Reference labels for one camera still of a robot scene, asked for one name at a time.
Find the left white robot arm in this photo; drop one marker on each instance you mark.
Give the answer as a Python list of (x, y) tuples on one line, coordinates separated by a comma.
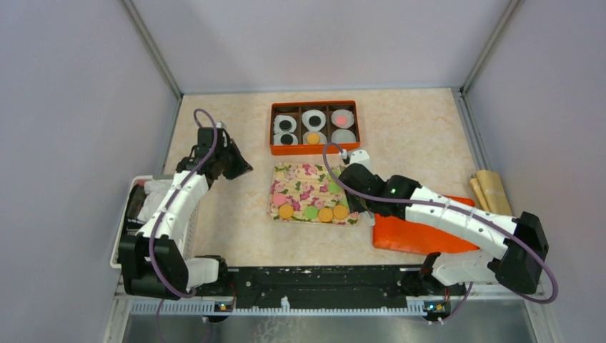
[(152, 262)]

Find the floral serving tray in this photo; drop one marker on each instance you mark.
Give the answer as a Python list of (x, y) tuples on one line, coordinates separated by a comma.
[(306, 185)]

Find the green cookie bottom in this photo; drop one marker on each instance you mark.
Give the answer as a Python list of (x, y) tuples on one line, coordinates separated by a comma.
[(311, 212)]

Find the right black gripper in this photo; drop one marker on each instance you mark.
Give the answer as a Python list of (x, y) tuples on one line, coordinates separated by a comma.
[(354, 205)]

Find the orange box lid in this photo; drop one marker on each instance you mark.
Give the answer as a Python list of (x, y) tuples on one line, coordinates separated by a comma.
[(394, 234)]

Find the white paper cup three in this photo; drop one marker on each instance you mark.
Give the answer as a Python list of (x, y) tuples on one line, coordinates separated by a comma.
[(277, 136)]

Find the white cloth in basket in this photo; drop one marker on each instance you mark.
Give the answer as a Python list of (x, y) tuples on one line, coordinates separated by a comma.
[(155, 191)]

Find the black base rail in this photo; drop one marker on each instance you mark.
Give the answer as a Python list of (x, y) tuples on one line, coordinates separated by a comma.
[(325, 287)]

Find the orange compartment box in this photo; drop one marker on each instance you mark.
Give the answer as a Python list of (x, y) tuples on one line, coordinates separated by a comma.
[(303, 128)]

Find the white paper cup five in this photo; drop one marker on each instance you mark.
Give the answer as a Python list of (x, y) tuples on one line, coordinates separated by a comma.
[(345, 112)]

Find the orange cookie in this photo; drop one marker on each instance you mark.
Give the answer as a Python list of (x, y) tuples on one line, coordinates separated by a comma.
[(286, 211), (313, 138), (340, 212), (325, 215)]

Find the green cookie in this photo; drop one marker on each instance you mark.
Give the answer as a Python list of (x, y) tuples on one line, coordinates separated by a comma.
[(311, 212), (333, 188)]

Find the pink cookie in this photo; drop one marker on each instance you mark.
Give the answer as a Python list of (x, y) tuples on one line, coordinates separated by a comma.
[(279, 199), (341, 121)]

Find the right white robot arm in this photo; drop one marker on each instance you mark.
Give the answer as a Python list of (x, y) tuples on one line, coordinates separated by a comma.
[(509, 250)]

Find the black cookie one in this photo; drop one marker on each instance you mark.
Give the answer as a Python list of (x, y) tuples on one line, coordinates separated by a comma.
[(285, 125)]

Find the white paper cup one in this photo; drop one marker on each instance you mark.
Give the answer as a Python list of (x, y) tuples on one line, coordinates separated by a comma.
[(280, 117)]

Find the white paper cup six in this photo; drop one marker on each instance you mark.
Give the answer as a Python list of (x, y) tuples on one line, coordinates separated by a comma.
[(343, 136)]

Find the white plastic basket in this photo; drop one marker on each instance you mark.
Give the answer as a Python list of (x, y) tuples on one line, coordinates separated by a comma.
[(130, 225)]

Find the black cookie three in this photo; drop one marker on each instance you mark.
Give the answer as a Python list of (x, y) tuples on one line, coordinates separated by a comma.
[(315, 121)]

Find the white paper cup two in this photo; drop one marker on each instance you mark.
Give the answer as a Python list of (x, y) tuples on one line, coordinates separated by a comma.
[(307, 114)]

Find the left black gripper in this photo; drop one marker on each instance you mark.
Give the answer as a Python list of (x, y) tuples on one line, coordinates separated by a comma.
[(241, 165)]

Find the green cookie middle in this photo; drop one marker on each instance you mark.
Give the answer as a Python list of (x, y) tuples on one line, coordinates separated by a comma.
[(333, 188)]

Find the black cookie two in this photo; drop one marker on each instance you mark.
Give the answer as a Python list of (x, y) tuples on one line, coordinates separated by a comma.
[(286, 139)]

